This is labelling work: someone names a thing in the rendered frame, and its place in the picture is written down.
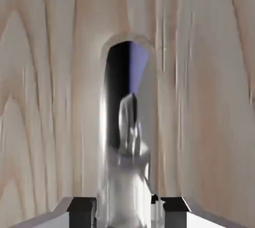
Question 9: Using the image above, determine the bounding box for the curved shiny metal drawer handle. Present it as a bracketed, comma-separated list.
[95, 33, 160, 228]

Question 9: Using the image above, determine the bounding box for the light wood drawer front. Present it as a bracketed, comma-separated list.
[0, 0, 255, 228]

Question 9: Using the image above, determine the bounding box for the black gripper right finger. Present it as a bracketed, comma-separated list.
[160, 196, 228, 228]

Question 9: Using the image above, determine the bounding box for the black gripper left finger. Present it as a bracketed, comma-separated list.
[8, 196, 98, 228]

